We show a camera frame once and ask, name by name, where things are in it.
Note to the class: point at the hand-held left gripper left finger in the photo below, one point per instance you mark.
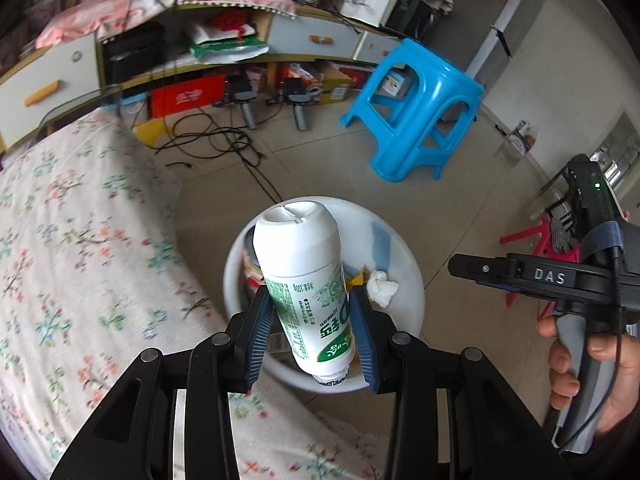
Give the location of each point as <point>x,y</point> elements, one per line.
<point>257,340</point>

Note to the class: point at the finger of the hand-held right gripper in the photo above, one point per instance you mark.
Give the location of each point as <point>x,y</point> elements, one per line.
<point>480,270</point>

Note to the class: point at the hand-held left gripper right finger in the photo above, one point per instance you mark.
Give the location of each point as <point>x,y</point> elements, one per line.
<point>362,340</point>

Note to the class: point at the white bottle with green label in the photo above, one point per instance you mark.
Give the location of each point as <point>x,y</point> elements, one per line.
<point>305,285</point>

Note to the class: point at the white trash bin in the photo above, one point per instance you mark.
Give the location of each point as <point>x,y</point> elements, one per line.
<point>395,245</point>

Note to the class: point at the person's right hand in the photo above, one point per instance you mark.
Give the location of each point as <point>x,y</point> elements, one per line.
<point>562,375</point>

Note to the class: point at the crumpled white tissue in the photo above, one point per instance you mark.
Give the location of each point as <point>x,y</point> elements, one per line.
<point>382,287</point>

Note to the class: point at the red plastic stool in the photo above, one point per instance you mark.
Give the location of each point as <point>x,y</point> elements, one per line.
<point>525,235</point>

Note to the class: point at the yellow wrapper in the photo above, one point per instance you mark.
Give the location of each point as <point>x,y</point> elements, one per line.
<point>357,280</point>

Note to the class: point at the blue plastic stool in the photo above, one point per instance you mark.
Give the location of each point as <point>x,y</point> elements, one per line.
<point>425,95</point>

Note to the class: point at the cardboard box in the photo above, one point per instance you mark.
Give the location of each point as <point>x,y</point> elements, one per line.
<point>340,85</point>

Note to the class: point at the spare hand-held gripper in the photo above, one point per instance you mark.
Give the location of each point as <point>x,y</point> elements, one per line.
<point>297,105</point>
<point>245,102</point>

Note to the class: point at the grey refrigerator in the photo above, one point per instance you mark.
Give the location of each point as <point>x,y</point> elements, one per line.
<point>520,25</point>

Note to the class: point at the red box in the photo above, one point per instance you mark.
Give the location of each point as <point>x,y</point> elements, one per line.
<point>185,95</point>

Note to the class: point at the black microwave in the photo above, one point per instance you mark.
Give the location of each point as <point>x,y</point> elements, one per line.
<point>412,17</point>

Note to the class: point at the wooden cabinet with grey doors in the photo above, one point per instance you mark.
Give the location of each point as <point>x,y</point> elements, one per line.
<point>310,30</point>

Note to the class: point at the green white plastic bag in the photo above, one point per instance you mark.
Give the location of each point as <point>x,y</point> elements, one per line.
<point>225,47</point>

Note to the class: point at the black box appliance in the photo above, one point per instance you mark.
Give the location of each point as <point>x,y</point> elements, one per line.
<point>132,52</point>

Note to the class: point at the pink floral cloth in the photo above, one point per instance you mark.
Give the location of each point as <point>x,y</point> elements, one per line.
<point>100,15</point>

